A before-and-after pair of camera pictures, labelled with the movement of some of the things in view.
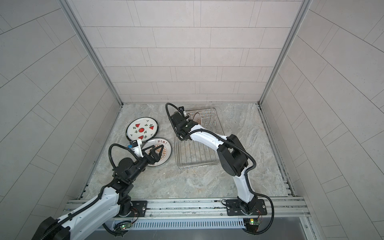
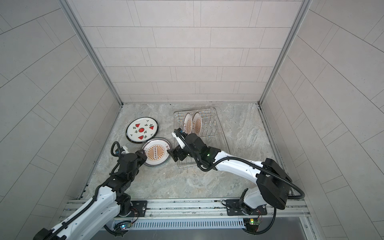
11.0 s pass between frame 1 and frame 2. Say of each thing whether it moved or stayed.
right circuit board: stayed
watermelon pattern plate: stayed
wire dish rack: stayed
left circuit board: stayed
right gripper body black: moved
